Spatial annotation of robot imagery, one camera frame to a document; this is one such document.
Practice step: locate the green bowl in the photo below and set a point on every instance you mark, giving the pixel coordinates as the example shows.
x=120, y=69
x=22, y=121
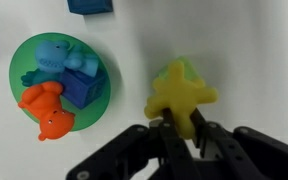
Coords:
x=23, y=61

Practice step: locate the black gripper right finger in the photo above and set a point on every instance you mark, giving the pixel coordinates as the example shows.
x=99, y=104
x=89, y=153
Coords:
x=222, y=157

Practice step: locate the lime green block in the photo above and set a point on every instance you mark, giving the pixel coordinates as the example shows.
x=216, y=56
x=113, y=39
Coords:
x=194, y=71

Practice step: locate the dark blue cube block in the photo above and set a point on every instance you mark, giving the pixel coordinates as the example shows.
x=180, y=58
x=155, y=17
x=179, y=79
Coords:
x=87, y=7

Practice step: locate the yellow star-shaped rubber toy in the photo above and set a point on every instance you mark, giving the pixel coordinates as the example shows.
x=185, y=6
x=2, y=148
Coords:
x=181, y=96

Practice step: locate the orange hippo toy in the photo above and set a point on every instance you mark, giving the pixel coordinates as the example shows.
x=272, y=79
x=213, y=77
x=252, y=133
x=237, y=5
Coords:
x=43, y=102

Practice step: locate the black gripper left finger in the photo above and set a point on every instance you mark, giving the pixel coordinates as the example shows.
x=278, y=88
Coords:
x=178, y=156

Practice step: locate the blue block in bowl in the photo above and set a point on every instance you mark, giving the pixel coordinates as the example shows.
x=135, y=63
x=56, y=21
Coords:
x=81, y=89

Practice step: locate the light blue dinosaur toy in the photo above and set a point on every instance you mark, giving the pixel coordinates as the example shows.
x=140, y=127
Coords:
x=54, y=57

